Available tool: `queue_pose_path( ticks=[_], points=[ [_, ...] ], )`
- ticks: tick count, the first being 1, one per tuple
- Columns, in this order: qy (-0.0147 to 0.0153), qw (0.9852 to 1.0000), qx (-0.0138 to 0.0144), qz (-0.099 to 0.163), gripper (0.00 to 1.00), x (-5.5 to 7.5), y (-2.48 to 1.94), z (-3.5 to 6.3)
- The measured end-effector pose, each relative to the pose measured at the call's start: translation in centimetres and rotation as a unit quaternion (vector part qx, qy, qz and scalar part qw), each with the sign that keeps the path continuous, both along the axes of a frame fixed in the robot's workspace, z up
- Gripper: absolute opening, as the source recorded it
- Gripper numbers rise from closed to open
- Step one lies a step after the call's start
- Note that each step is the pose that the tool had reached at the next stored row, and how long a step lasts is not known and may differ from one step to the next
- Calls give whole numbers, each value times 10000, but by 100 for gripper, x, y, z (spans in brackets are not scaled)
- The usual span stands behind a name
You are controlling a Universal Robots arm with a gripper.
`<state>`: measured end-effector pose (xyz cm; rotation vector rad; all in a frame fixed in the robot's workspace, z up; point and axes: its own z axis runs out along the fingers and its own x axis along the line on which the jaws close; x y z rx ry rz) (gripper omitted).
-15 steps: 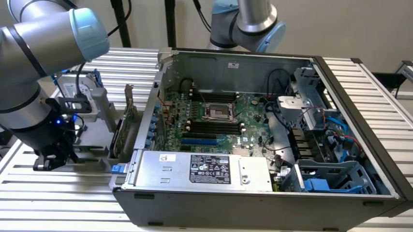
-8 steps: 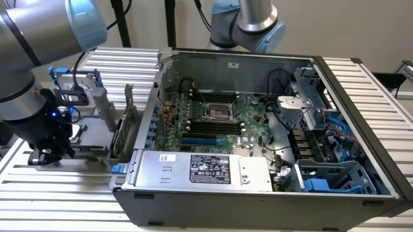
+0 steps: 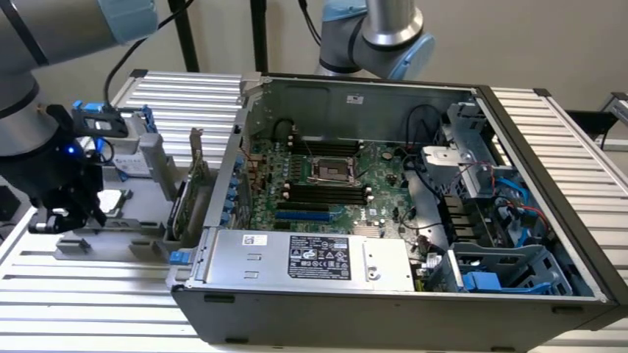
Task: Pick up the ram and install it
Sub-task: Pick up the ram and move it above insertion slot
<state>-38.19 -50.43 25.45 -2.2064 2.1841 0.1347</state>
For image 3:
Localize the black camera cable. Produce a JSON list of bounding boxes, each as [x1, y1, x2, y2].
[[102, 0, 197, 110]]

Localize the grey disk bay blue trim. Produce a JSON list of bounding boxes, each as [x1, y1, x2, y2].
[[440, 240, 576, 296]]

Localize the aluminium frame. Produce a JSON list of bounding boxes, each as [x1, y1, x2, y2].
[[594, 91, 628, 152]]

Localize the silver CPU chip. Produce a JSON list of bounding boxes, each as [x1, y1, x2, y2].
[[96, 188, 136, 215]]

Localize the silver disk drive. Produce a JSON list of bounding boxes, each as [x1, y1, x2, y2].
[[100, 153, 150, 179]]

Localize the grey parts rack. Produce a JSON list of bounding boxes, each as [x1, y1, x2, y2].
[[53, 105, 208, 263]]

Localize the short black wire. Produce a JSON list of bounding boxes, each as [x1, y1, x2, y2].
[[273, 118, 296, 143]]

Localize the grey metal disk bay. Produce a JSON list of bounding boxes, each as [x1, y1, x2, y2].
[[420, 101, 517, 200]]

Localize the long black expansion slot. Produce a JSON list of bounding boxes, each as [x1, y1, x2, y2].
[[273, 200, 330, 213]]

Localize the red flat wire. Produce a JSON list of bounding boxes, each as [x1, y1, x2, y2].
[[518, 204, 548, 229]]

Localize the green graphics card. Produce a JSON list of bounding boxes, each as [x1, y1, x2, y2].
[[165, 126, 213, 242]]

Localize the small silver heat sink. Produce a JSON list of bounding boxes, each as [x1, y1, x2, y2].
[[350, 224, 385, 238]]

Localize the thin red wire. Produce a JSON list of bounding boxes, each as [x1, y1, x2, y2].
[[458, 163, 496, 190]]

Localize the green motherboard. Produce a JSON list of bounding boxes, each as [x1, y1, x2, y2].
[[242, 138, 445, 255]]

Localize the blue expansion slot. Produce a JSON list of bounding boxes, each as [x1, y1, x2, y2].
[[273, 210, 332, 223]]

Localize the black looped wire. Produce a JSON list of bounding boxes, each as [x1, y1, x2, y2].
[[405, 104, 444, 149]]

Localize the blue flat wire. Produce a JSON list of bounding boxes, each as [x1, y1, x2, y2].
[[492, 175, 544, 244]]

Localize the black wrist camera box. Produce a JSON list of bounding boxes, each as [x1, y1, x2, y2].
[[72, 101, 128, 140]]

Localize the black stand pole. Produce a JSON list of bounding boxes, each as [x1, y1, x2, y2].
[[249, 0, 270, 74], [168, 0, 201, 73]]

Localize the blue drive carrier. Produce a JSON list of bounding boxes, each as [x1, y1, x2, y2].
[[462, 271, 504, 294]]

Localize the black flat box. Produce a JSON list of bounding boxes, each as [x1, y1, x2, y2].
[[562, 109, 621, 140]]

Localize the black open PC case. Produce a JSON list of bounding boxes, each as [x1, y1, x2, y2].
[[165, 71, 620, 345]]

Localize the CPU socket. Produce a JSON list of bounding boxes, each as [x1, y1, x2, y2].
[[306, 154, 366, 187]]

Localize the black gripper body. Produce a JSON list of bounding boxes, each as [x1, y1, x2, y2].
[[26, 141, 106, 213]]

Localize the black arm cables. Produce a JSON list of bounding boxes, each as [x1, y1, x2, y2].
[[297, 0, 324, 46]]

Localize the short blue cable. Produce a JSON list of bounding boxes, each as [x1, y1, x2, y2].
[[90, 136, 114, 163]]

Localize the silver power supply unit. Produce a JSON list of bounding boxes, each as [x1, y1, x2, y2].
[[194, 228, 418, 293]]

